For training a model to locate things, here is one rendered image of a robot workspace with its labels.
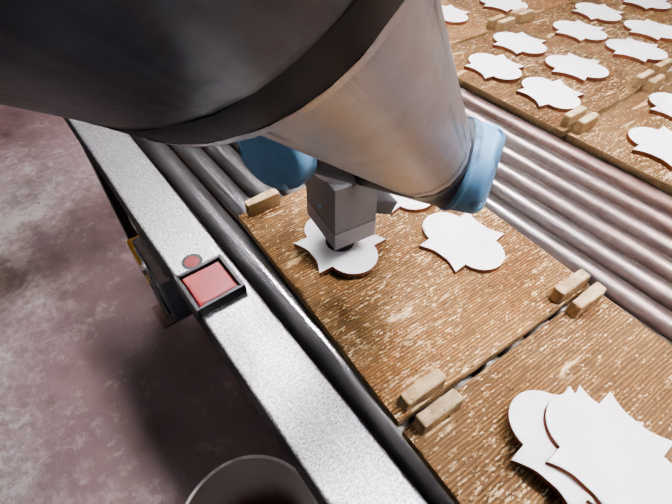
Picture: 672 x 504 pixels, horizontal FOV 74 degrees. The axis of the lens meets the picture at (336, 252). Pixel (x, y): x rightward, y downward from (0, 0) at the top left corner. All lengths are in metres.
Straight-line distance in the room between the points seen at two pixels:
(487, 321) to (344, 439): 0.24
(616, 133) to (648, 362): 0.53
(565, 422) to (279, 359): 0.33
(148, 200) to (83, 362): 1.09
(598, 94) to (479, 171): 0.86
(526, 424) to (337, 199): 0.32
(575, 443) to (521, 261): 0.28
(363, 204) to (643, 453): 0.40
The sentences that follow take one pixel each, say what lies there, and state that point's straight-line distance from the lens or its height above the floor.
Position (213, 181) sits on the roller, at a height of 0.92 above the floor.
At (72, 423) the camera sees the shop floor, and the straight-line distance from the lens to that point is 1.76.
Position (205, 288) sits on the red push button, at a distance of 0.67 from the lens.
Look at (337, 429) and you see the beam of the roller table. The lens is 0.56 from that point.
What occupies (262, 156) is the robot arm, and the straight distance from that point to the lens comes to 0.40.
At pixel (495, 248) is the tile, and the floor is 0.94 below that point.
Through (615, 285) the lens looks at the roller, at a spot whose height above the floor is 0.92.
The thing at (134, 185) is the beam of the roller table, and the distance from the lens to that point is 0.90.
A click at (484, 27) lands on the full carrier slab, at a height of 0.94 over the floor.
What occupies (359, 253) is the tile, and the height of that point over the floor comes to 0.95.
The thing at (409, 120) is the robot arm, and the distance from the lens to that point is 0.16.
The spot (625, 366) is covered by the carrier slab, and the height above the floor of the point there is 0.94.
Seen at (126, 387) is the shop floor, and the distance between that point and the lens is 1.74.
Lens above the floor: 1.43
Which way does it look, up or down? 48 degrees down
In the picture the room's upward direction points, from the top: straight up
